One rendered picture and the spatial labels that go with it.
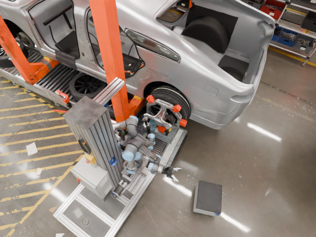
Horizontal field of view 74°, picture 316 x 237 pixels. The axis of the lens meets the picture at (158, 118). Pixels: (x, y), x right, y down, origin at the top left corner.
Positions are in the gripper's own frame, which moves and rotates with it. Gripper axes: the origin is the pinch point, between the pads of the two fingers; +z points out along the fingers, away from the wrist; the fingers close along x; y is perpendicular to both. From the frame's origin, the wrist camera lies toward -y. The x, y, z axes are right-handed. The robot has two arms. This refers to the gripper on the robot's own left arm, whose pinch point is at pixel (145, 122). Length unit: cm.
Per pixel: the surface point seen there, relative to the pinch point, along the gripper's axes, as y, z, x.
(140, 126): 42.5, 21.4, -3.5
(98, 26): -143, 23, -37
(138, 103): 15, 49, 2
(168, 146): 75, -13, 36
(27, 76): 9, 153, -164
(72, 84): 32, 138, -98
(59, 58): -7, 166, -107
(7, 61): 40, 242, -216
